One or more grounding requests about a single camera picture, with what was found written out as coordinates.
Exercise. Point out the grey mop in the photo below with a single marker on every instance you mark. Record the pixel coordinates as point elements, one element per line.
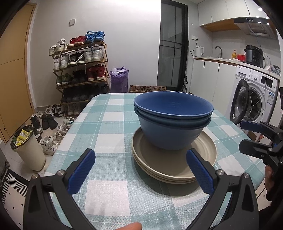
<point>184,88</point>

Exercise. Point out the white kitchen countertop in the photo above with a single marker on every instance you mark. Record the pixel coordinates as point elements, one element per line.
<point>221,59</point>

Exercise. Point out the person's right hand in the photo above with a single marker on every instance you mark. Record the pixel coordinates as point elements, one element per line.
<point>269,181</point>

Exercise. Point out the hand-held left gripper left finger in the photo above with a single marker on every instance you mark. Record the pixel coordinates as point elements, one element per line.
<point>80,172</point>

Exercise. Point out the white electric kettle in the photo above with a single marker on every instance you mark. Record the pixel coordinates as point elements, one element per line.
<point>199,52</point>

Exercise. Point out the patterned cardboard box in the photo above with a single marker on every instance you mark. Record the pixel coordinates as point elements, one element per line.
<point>150,88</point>

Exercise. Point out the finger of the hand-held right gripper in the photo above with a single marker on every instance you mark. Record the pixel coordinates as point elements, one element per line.
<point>252,147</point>
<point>249,125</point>

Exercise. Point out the black and white rug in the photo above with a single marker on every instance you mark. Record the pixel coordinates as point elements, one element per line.
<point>13,194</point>

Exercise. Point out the chrome faucet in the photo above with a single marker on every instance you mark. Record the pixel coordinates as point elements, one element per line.
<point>220,52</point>

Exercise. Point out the white light switch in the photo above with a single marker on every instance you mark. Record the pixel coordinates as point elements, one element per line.
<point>72,22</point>

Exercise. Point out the purple plastic bag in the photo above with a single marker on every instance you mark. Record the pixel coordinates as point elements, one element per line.
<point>119,83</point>

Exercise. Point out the white wall socket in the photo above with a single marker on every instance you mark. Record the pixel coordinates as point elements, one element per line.
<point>194,38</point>

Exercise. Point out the silver ribbed suitcase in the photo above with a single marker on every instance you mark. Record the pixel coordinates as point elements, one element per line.
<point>3,168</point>

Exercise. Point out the wooden door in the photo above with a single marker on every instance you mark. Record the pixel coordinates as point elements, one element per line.
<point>15,77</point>

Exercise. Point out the person's right forearm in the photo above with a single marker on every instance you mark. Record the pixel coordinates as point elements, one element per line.
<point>274,212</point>

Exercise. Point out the steel range hood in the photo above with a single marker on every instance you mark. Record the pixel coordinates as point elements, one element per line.
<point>258,26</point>

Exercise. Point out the wooden shoe rack with shoes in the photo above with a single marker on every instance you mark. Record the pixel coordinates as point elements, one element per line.
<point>95,73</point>

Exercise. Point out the black framed glass door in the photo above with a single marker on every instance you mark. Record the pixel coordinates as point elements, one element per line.
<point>172,55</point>

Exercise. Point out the red container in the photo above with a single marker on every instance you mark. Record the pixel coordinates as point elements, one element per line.
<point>241,57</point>

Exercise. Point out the scattered pile of shoes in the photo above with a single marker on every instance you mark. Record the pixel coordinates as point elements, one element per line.
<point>49,146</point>

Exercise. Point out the white wall cabinet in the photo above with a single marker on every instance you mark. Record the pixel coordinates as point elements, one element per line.
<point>221,11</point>

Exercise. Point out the white base cabinets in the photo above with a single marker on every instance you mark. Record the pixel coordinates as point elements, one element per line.
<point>205,84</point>

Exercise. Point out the black pressure cooker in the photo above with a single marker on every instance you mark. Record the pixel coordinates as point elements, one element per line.
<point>254,56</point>

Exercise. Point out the cream plate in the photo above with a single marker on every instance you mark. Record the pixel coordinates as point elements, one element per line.
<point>172,181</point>
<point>170,178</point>
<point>199,150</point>

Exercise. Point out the teal checked tablecloth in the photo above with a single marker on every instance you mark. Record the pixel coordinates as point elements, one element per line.
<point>110,123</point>

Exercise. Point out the cream trash bin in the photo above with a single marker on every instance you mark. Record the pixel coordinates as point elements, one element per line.
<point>33,152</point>

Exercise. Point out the person's left hand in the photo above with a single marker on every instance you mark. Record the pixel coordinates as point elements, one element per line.
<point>132,226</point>

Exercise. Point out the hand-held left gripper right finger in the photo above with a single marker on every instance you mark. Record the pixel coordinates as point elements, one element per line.
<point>200,172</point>

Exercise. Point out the dark blue bowl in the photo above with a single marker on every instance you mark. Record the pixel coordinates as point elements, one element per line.
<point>172,104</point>
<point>172,118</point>

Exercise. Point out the yellow bottle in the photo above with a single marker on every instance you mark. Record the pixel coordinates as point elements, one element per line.
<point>234,55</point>

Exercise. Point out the light blue bowl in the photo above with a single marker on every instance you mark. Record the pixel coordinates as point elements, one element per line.
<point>172,137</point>

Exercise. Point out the white washing machine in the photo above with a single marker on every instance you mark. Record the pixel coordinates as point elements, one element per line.
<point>243,73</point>

